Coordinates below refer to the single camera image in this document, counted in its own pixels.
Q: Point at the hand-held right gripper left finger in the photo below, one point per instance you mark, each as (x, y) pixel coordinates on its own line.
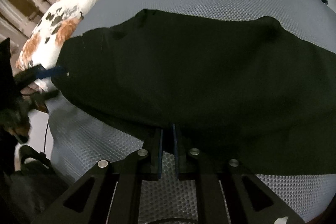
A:
(159, 155)

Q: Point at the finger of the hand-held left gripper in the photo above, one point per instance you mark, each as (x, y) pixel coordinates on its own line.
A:
(51, 71)
(50, 95)

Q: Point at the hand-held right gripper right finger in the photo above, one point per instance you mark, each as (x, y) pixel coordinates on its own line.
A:
(175, 150)

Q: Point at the black pants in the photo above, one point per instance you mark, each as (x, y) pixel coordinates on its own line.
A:
(189, 77)

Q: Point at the person's left hand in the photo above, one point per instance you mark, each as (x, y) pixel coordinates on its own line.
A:
(31, 88)

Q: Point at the white floral pillow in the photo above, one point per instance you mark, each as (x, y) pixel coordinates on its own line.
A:
(57, 24)

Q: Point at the black bag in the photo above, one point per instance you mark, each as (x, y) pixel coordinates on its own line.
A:
(31, 187)

